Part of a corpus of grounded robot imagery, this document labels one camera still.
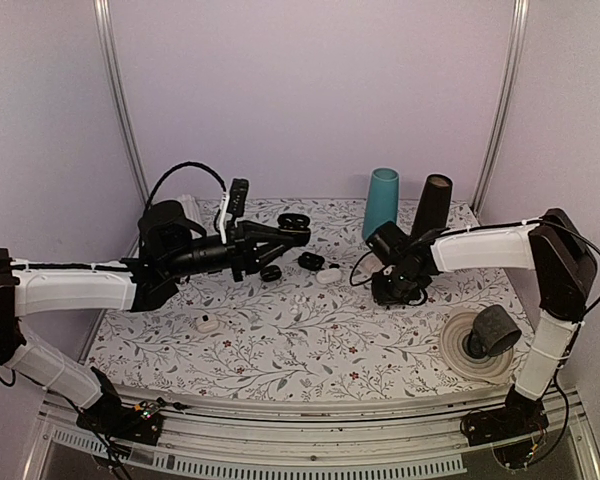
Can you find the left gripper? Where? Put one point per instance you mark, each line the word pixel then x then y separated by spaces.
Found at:
pixel 244 252

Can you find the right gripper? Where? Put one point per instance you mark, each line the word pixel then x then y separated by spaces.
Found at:
pixel 382 298

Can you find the small black earbud case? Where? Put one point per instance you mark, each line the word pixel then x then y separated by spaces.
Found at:
pixel 293 221

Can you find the black round earbud case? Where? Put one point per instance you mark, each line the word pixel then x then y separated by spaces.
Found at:
pixel 270 273

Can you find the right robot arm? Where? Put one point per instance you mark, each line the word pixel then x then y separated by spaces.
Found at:
pixel 549 245

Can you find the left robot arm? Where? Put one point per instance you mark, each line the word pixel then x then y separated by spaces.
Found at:
pixel 172 247

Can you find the open black earbud case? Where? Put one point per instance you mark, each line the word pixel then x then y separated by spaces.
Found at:
pixel 310 261

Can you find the beige earbud case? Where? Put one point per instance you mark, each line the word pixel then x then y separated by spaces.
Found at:
pixel 370 266

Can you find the white oval earbud case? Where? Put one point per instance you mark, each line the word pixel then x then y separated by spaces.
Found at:
pixel 328 276

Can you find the white case with black earbud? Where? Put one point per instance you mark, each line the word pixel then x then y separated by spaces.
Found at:
pixel 206 323

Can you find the floral table mat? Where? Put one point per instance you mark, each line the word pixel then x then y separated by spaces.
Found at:
pixel 341 346

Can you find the teal vase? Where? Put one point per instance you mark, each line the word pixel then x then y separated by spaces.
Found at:
pixel 382 200

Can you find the black vase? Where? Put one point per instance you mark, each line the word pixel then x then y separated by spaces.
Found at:
pixel 433 206

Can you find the dark grey mug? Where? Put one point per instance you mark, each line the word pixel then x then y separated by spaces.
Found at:
pixel 493 333

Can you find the white ribbed vase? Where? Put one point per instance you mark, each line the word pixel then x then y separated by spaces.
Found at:
pixel 190 207

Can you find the beige ribbed plate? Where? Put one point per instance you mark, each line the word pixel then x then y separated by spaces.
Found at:
pixel 453 348

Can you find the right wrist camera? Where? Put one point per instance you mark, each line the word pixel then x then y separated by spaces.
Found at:
pixel 388 243

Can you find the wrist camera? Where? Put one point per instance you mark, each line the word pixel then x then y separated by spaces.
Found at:
pixel 388 243
pixel 232 206

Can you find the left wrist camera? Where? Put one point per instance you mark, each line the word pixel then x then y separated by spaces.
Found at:
pixel 232 206

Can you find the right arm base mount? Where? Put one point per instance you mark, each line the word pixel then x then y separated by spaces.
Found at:
pixel 518 416

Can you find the front aluminium rail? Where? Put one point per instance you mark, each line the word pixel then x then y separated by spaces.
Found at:
pixel 404 438

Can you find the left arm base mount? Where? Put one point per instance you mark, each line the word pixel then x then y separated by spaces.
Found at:
pixel 109 417

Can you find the left aluminium frame post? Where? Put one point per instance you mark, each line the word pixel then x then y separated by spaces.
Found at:
pixel 104 26

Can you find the aluminium frame post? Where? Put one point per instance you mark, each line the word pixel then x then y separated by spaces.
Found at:
pixel 514 52
pixel 104 26

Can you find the right aluminium frame post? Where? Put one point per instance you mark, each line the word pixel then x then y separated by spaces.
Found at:
pixel 514 52

